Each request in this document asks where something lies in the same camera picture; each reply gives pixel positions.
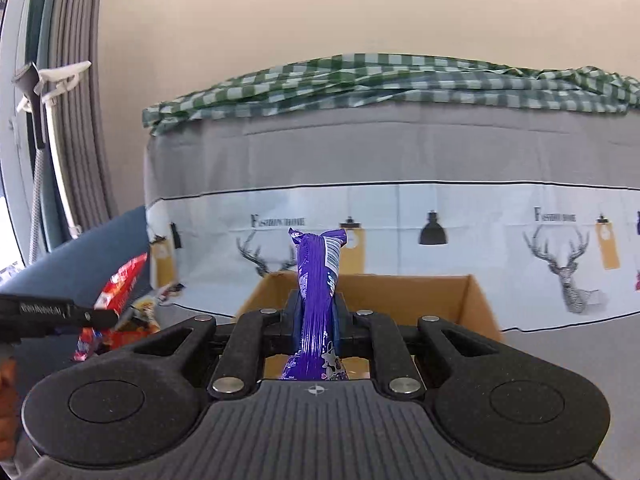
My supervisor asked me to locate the blue sofa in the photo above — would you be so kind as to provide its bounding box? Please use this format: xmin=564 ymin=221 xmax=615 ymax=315
xmin=0 ymin=204 xmax=153 ymax=313

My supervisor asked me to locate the red orange snack packet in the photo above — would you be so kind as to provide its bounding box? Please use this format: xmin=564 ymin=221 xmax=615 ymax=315
xmin=74 ymin=327 xmax=110 ymax=362

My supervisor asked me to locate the grey deer print sofa cover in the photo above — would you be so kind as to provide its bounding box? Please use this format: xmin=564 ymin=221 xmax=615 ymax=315
xmin=142 ymin=97 xmax=640 ymax=480

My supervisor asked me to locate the clear biscuit packet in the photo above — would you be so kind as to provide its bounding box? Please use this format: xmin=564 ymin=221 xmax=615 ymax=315
xmin=125 ymin=296 xmax=162 ymax=335

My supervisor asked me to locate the grey curtain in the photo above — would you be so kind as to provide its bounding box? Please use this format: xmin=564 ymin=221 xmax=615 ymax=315
xmin=47 ymin=0 xmax=117 ymax=241

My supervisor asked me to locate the purple snack packet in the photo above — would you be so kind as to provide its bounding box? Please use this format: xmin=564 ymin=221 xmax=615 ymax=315
xmin=281 ymin=227 xmax=351 ymax=382

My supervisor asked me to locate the white clothes hanger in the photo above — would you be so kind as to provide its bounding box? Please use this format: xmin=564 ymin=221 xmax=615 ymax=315
xmin=16 ymin=60 xmax=94 ymax=117

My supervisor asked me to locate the person's left hand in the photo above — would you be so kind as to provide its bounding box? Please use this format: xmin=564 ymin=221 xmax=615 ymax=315
xmin=0 ymin=357 xmax=20 ymax=461

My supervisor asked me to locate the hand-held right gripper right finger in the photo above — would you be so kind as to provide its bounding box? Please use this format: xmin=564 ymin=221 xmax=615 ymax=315
xmin=331 ymin=291 xmax=506 ymax=402

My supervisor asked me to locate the green checkered cloth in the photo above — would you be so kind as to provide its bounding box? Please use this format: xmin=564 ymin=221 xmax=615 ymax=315
xmin=141 ymin=52 xmax=640 ymax=137

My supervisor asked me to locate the brown cardboard box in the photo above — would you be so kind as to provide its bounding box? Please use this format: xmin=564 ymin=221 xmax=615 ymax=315
xmin=234 ymin=272 xmax=505 ymax=382

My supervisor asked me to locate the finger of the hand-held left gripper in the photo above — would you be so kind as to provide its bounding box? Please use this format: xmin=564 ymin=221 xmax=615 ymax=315
xmin=65 ymin=305 xmax=121 ymax=333

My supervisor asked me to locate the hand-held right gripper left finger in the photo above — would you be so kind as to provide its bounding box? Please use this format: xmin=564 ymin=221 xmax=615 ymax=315
xmin=125 ymin=290 xmax=305 ymax=402

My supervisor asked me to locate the grey pole with black handle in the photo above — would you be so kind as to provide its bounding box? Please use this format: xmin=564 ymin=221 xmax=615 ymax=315
xmin=11 ymin=62 xmax=52 ymax=267

